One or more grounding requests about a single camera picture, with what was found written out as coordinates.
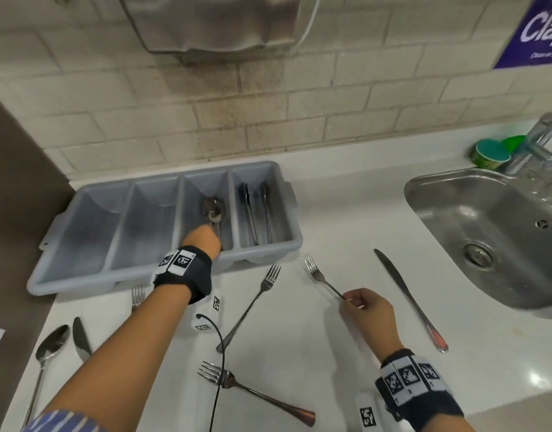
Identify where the brown cabinet side panel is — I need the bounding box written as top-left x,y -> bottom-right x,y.
0,89 -> 77,388

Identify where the black left wrist band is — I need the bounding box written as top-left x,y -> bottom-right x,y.
151,247 -> 213,305

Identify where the person's left forearm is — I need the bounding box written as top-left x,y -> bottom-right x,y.
33,285 -> 192,432

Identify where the gray plastic cutlery tray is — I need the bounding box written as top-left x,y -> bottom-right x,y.
27,160 -> 304,296

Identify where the sink drain strainer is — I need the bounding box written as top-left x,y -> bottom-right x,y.
463,242 -> 497,269

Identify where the small steel fork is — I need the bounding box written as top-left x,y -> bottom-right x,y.
302,254 -> 346,301

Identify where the white wall cable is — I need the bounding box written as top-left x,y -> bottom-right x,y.
300,0 -> 323,44

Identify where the chrome faucet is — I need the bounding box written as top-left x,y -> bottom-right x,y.
503,112 -> 552,177

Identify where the green scrub pad tub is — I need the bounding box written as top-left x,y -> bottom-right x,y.
473,139 -> 512,172

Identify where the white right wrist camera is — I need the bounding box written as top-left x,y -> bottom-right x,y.
355,391 -> 381,431

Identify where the stainless paper towel dispenser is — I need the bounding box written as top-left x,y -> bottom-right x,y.
116,0 -> 302,64

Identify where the black wrist band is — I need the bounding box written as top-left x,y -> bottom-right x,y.
375,348 -> 465,431
151,247 -> 213,305

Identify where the blue striped sleeve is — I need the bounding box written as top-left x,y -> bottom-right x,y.
22,410 -> 111,432

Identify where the stainless steel sink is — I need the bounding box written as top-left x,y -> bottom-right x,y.
403,168 -> 552,320

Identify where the black right wrist band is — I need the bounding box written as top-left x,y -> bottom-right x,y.
375,348 -> 465,431

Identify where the purple wall sign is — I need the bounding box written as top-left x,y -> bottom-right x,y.
493,0 -> 552,70

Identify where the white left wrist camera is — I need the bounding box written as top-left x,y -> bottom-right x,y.
194,294 -> 223,334

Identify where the person's left hand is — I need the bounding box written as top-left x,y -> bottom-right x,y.
181,225 -> 223,262

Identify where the person's right hand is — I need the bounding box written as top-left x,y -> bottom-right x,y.
340,288 -> 404,361

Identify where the long steel spoon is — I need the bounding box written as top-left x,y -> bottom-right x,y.
21,325 -> 71,429

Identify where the steel spoon with round bowl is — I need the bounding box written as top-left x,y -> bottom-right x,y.
200,197 -> 226,240

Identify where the black cable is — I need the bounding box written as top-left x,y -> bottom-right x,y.
196,313 -> 226,432

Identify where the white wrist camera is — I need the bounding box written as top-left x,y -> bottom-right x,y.
194,294 -> 223,334
355,391 -> 381,431

